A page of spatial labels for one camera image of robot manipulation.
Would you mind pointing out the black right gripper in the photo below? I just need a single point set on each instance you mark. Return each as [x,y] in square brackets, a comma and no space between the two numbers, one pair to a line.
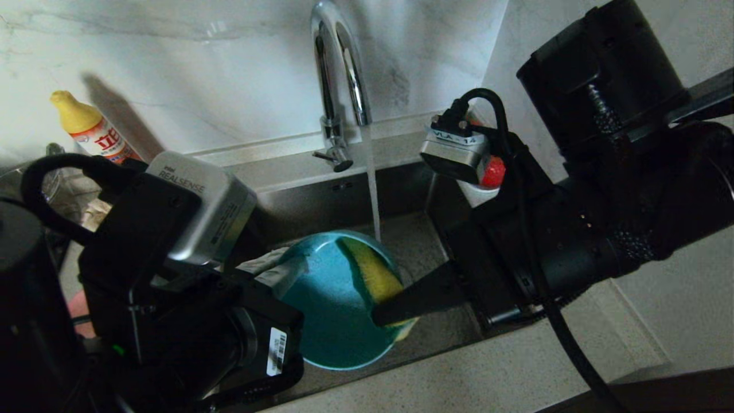
[545,246]

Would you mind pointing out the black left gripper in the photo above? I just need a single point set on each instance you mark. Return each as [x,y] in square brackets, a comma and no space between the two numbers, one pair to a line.
[229,344]

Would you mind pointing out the yellow green sponge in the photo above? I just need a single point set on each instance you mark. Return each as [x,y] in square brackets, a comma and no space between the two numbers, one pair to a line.
[373,269]

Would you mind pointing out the teal bowl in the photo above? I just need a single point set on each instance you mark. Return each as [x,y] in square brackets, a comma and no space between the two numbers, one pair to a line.
[332,321]

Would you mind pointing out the pink plate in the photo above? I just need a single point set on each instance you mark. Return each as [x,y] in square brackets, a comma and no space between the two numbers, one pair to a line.
[80,312]

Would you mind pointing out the orange dish soap bottle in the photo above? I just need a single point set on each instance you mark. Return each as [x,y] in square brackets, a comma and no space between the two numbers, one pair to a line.
[94,132]

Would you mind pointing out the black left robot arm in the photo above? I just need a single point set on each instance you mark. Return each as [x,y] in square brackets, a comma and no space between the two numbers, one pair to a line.
[34,321]

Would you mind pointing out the stainless steel sink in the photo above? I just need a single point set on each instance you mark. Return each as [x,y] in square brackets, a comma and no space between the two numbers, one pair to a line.
[413,241]

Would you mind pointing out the small white dish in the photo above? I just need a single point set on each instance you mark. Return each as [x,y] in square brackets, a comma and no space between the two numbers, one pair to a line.
[479,195]

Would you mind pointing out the red apple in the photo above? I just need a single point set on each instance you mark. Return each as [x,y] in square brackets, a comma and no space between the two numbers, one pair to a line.
[494,172]

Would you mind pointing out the crumpled white cloth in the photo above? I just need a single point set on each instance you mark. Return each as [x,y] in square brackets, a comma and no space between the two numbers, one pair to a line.
[97,215]

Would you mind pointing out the chrome gooseneck faucet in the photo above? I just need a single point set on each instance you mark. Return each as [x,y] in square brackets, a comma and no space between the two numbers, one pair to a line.
[327,86]

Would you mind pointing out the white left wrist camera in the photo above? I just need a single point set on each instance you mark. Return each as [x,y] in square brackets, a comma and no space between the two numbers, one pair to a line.
[218,212]

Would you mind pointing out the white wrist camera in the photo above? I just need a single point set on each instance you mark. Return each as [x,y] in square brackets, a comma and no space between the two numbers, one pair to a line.
[453,160]
[218,212]

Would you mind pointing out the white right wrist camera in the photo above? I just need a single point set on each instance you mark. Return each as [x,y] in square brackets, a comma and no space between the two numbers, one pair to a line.
[453,160]

